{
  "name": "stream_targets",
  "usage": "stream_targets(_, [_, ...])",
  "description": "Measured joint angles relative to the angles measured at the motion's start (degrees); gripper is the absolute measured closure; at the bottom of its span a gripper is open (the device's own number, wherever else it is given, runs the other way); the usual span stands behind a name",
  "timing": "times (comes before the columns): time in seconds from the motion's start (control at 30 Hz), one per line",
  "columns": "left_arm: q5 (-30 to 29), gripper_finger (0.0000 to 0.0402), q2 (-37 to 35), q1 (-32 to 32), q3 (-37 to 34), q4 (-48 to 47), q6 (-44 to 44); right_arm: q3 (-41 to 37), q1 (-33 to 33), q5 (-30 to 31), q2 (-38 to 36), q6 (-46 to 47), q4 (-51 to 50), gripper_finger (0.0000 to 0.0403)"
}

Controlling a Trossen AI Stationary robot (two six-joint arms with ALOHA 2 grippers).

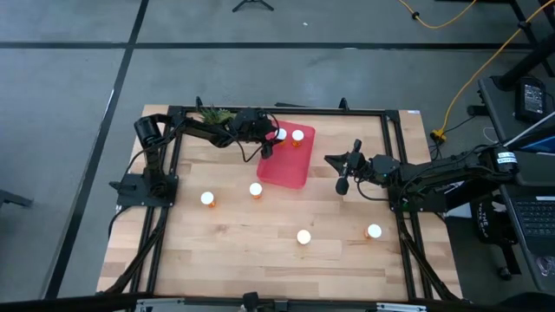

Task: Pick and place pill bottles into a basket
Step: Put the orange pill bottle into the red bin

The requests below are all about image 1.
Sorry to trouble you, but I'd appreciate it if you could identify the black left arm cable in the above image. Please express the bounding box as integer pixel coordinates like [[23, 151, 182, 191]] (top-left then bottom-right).
[[223, 111, 281, 164]]

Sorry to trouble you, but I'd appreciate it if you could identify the black table-level camera mount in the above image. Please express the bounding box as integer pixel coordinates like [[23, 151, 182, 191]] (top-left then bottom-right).
[[242, 291, 260, 311]]

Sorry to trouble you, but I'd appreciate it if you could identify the potted succulent plant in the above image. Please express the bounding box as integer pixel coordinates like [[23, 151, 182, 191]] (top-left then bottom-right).
[[198, 105, 238, 127]]

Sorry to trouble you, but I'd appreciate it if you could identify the dark grey laptop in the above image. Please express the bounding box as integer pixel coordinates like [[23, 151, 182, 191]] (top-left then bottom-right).
[[498, 184, 555, 292]]

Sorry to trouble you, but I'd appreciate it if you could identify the black metal stand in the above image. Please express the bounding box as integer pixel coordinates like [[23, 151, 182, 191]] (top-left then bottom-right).
[[493, 0, 555, 92]]

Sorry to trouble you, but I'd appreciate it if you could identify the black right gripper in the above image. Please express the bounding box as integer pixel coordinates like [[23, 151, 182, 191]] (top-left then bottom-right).
[[323, 138, 402, 196]]

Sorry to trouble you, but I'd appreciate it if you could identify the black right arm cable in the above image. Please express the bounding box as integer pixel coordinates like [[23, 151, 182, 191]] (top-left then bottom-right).
[[355, 177, 391, 203]]

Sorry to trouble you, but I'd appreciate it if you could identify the black aluminium table frame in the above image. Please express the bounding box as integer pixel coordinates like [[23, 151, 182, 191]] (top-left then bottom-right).
[[97, 95, 463, 304]]

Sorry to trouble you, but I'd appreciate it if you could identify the black power adapter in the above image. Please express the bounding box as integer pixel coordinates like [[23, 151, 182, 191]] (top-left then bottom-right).
[[514, 76, 548, 123]]

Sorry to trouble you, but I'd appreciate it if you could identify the pink translucent plastic basket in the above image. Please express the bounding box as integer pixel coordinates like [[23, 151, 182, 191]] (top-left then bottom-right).
[[256, 120, 317, 190]]

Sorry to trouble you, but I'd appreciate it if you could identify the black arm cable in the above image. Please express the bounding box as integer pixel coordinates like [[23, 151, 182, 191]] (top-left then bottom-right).
[[223, 111, 281, 164], [355, 177, 391, 203]]

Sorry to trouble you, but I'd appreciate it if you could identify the blue screen device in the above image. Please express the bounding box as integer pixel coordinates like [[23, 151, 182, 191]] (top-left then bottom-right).
[[502, 111, 555, 155]]

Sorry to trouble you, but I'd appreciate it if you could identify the dark grey desk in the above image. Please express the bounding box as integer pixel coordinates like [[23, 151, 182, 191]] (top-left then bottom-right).
[[476, 75, 555, 187]]

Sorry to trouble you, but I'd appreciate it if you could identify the black printed bag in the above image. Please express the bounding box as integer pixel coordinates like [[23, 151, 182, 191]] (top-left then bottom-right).
[[470, 197, 521, 278]]

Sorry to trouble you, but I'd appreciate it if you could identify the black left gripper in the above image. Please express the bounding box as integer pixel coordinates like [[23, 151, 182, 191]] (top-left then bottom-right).
[[229, 107, 282, 160]]

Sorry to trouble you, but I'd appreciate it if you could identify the yellow extension cable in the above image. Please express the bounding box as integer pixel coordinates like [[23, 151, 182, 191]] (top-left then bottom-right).
[[397, 0, 478, 30], [431, 0, 555, 144]]

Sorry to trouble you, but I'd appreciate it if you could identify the black stand leg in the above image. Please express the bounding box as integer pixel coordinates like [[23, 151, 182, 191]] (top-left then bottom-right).
[[0, 189, 35, 209]]

